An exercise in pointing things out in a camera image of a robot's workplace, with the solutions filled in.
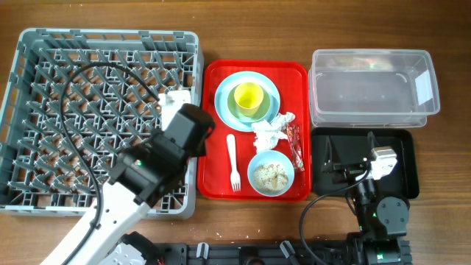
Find red candy wrapper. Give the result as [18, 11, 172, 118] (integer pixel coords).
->
[286, 124, 305, 172]

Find white plastic fork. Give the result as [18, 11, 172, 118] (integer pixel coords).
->
[227, 134, 241, 192]

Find light blue bowl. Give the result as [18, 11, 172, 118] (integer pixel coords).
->
[247, 150, 294, 197]

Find rice food waste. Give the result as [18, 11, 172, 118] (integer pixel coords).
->
[253, 164, 288, 193]

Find white napkin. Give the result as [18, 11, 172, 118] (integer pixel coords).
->
[251, 112, 295, 153]

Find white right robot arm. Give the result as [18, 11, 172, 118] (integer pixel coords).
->
[321, 132, 410, 264]

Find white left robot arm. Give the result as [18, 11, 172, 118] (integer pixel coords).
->
[44, 127, 210, 264]

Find black waste tray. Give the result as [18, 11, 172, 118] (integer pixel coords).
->
[311, 127, 419, 199]

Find grey dishwasher rack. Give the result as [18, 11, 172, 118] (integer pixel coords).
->
[1, 28, 204, 216]

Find clear plastic bin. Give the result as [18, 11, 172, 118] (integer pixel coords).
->
[309, 49, 441, 128]

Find green bowl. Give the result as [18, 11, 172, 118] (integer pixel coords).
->
[227, 88, 271, 123]

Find red plastic tray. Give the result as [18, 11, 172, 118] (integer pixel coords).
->
[196, 60, 312, 202]

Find yellow plastic cup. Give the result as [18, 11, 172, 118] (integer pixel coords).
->
[234, 82, 264, 116]

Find light blue plate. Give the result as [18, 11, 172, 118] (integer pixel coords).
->
[214, 71, 281, 132]

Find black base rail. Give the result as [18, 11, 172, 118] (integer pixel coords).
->
[110, 241, 413, 265]

